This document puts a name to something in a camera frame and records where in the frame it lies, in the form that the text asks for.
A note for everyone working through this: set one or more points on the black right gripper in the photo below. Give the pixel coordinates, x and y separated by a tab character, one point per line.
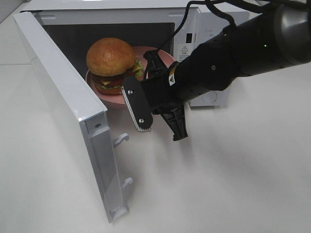
166	90

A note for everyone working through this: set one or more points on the round white door release button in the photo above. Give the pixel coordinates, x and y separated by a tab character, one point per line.
210	97

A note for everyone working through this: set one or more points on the pink plate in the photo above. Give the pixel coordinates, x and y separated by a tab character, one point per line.
117	101

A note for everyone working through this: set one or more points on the burger with sesame-free bun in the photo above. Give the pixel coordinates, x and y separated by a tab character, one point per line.
109	61

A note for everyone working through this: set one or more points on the white microwave door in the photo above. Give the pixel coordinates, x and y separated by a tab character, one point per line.
79	115

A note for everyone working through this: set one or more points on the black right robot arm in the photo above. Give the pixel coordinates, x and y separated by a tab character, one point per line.
278	37

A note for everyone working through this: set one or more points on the white microwave oven body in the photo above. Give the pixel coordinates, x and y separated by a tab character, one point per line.
74	25

